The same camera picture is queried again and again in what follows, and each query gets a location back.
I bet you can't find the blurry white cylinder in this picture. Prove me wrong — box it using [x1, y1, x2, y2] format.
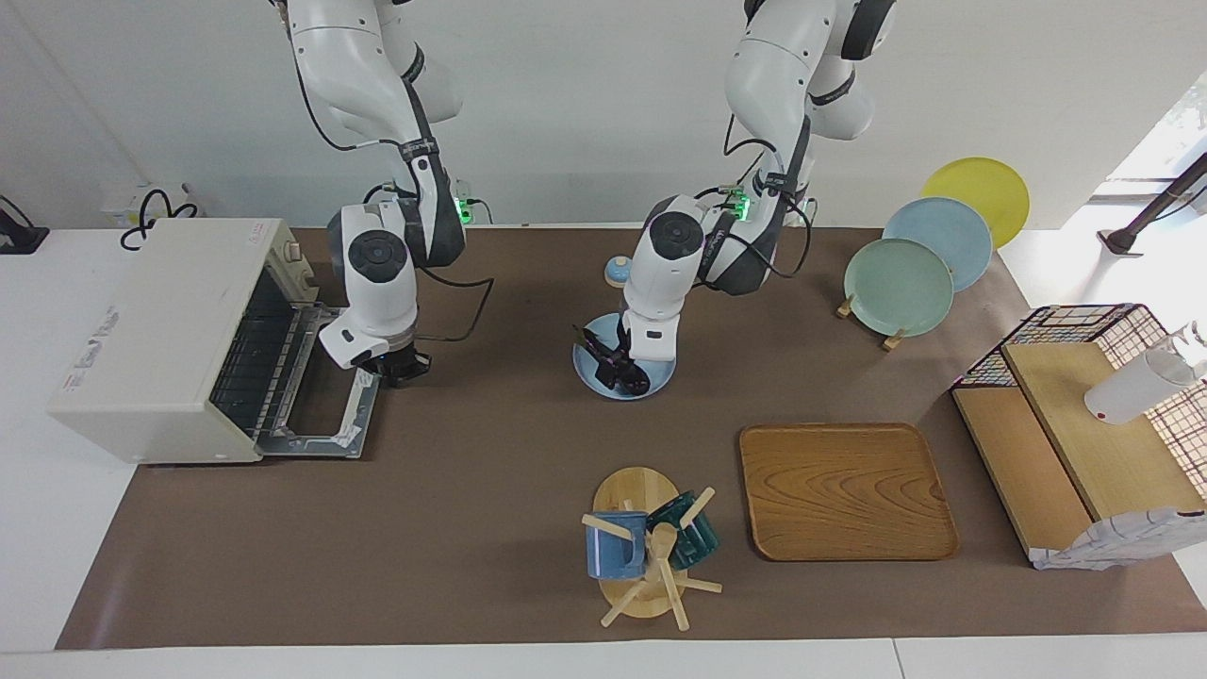
[1084, 321, 1207, 425]

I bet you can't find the dark green mug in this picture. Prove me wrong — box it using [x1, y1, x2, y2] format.
[646, 490, 720, 571]

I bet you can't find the blue mug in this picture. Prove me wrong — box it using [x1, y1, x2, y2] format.
[585, 511, 652, 580]

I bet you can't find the wooden plate rack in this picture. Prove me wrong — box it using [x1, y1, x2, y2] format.
[835, 294, 906, 352]

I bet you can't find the black power strip cable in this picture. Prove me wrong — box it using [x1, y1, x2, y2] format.
[120, 189, 201, 251]

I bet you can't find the wooden serving tray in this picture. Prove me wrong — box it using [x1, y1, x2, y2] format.
[738, 422, 961, 563]

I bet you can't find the small light blue plate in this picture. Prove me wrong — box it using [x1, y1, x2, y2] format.
[572, 313, 678, 402]

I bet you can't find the black stand leg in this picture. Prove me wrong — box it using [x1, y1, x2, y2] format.
[1099, 151, 1207, 256]

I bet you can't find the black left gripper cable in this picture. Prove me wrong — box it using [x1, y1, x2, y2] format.
[693, 113, 814, 281]

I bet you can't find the yellow plate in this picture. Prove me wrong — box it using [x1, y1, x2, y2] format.
[920, 157, 1031, 249]

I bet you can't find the brown table mat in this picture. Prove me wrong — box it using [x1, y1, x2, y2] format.
[55, 226, 1207, 652]

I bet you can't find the white cloth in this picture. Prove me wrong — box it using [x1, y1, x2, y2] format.
[1031, 507, 1207, 571]

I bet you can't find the black wire grid panel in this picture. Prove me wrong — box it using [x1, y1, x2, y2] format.
[951, 304, 1207, 472]

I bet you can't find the cream toaster oven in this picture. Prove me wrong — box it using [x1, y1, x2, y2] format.
[47, 219, 326, 465]

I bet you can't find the large light blue plate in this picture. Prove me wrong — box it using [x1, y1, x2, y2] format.
[882, 196, 993, 293]

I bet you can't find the white power strip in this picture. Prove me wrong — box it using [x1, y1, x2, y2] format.
[102, 184, 204, 229]

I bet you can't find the dark purple eggplant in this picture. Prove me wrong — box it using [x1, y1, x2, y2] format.
[575, 326, 653, 397]

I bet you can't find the glass oven door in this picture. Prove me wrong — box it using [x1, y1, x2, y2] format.
[250, 363, 386, 461]

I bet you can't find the wooden shelf unit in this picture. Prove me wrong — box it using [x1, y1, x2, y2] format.
[951, 339, 1207, 567]

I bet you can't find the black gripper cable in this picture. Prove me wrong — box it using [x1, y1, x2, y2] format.
[693, 113, 814, 281]
[294, 57, 496, 342]

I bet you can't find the black desk clamp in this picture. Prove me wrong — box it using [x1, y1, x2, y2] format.
[0, 195, 50, 256]

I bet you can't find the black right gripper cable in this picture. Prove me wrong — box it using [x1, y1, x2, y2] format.
[294, 57, 496, 342]

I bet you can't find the wooden mug tree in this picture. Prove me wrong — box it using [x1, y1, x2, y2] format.
[580, 466, 724, 632]

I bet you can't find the pale green plate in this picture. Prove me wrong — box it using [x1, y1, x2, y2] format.
[843, 239, 955, 338]

